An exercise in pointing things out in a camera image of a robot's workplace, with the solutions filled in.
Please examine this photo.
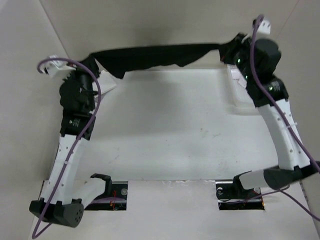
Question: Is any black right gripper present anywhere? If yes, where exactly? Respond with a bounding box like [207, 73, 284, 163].
[217, 32, 256, 83]

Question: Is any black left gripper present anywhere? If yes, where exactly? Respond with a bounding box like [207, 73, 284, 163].
[63, 54, 103, 111]

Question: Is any black tank top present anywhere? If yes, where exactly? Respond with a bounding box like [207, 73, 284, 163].
[80, 40, 240, 79]

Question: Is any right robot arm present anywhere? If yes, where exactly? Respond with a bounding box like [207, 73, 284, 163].
[219, 33, 320, 198]

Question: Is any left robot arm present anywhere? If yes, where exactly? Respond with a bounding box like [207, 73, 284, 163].
[29, 70, 117, 228]

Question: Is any folded white tank top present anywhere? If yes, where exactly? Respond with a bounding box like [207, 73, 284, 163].
[97, 70, 117, 95]

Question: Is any crumpled white tank top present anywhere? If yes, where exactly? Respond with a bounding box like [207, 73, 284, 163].
[229, 65, 247, 88]

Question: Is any white plastic mesh basket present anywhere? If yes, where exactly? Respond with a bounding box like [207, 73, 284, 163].
[227, 64, 256, 111]

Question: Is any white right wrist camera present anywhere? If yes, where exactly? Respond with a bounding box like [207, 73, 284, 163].
[256, 19, 271, 36]

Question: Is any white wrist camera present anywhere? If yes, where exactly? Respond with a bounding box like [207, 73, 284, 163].
[256, 19, 271, 36]
[38, 55, 75, 79]

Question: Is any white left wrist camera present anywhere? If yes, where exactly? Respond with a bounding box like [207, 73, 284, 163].
[38, 55, 75, 79]

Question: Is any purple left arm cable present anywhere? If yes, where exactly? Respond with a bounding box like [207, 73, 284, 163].
[31, 57, 126, 240]

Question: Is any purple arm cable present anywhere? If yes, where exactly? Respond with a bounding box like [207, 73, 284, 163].
[31, 57, 126, 240]
[249, 14, 320, 222]

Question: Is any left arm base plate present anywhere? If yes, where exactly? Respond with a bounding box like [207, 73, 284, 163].
[84, 181, 129, 211]

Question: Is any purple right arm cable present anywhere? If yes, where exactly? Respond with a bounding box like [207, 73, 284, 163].
[249, 14, 320, 222]

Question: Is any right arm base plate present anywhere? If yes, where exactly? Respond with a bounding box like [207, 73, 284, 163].
[215, 180, 265, 211]

